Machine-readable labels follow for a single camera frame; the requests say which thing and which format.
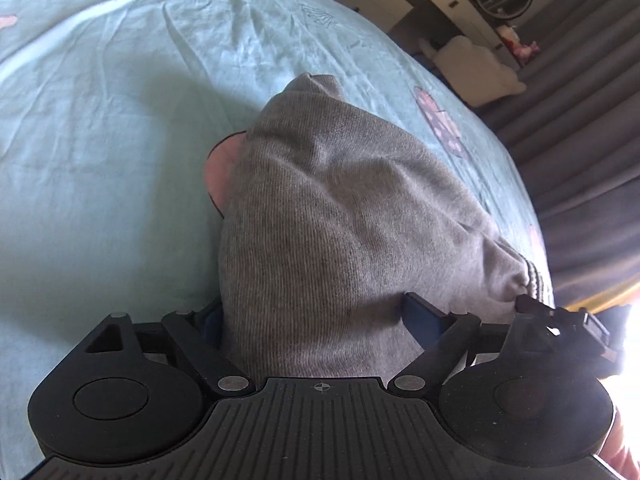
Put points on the grey curtain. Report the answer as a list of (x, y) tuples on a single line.
[(574, 135)]

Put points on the white fluffy stool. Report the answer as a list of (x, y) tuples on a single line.
[(473, 72)]

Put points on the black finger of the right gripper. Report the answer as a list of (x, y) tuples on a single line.
[(580, 340)]

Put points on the grey knit pants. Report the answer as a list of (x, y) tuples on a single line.
[(333, 215)]

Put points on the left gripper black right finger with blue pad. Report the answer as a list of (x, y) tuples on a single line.
[(449, 342)]

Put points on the light blue printed bedsheet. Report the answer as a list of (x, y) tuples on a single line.
[(109, 109)]

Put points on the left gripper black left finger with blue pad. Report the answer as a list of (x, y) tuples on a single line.
[(187, 340)]

